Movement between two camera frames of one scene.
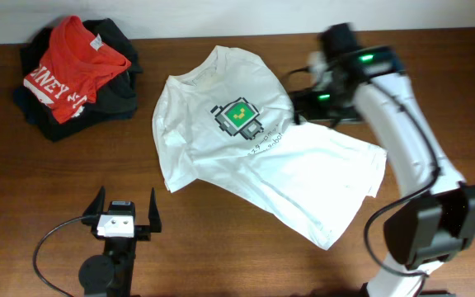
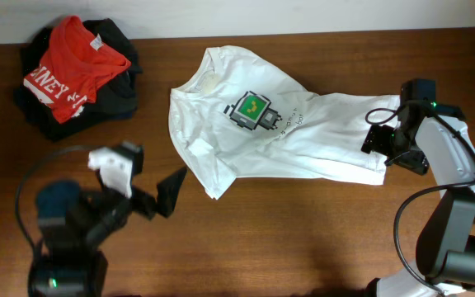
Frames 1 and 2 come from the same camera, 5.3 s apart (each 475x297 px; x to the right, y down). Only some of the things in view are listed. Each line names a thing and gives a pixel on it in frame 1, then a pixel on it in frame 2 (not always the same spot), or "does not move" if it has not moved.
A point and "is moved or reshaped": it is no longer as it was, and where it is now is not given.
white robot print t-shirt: (233, 124) is moved or reshaped
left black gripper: (153, 221) -> (165, 201)
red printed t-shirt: (76, 62) does not move
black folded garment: (115, 96) does not move
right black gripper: (303, 109) -> (377, 139)
